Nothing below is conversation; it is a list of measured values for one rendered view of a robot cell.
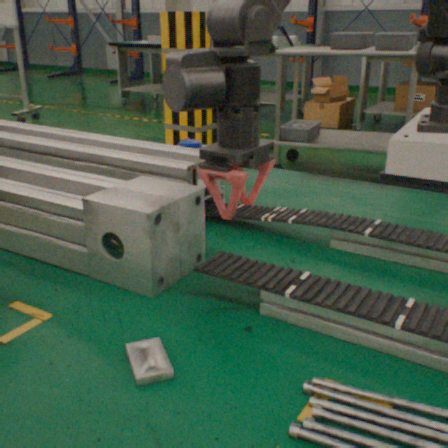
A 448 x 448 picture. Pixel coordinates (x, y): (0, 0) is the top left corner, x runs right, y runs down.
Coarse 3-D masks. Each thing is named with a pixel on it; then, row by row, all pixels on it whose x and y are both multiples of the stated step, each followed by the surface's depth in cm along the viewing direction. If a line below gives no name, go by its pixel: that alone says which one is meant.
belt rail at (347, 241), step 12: (336, 240) 66; (348, 240) 66; (360, 240) 64; (372, 240) 63; (384, 240) 63; (360, 252) 65; (372, 252) 64; (384, 252) 63; (396, 252) 62; (408, 252) 62; (420, 252) 61; (432, 252) 60; (408, 264) 62; (420, 264) 61; (432, 264) 60; (444, 264) 60
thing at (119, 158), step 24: (0, 120) 103; (0, 144) 92; (24, 144) 87; (48, 144) 84; (72, 144) 84; (96, 144) 89; (120, 144) 86; (144, 144) 84; (72, 168) 83; (96, 168) 80; (120, 168) 79; (144, 168) 75; (168, 168) 73; (192, 168) 72
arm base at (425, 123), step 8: (440, 88) 97; (440, 96) 97; (432, 104) 98; (440, 104) 97; (432, 112) 99; (440, 112) 97; (424, 120) 101; (432, 120) 99; (440, 120) 97; (416, 128) 100; (424, 128) 98; (432, 128) 98; (440, 128) 97
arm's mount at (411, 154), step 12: (408, 132) 100; (420, 132) 99; (396, 144) 96; (408, 144) 95; (420, 144) 94; (432, 144) 93; (444, 144) 92; (396, 156) 97; (408, 156) 96; (420, 156) 95; (432, 156) 94; (444, 156) 92; (396, 168) 98; (408, 168) 96; (420, 168) 95; (432, 168) 94; (444, 168) 93; (444, 180) 94
